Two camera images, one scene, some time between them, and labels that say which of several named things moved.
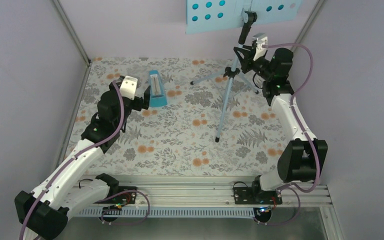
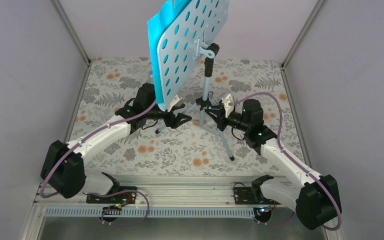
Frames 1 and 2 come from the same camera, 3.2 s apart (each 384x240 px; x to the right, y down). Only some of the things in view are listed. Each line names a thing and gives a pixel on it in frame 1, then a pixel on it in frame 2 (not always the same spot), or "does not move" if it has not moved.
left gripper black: x=139 y=105 → x=175 y=122
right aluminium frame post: x=308 y=24 does not move
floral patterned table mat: x=217 y=122 does not move
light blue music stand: x=203 y=15 → x=189 y=25
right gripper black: x=248 y=56 → x=219 y=114
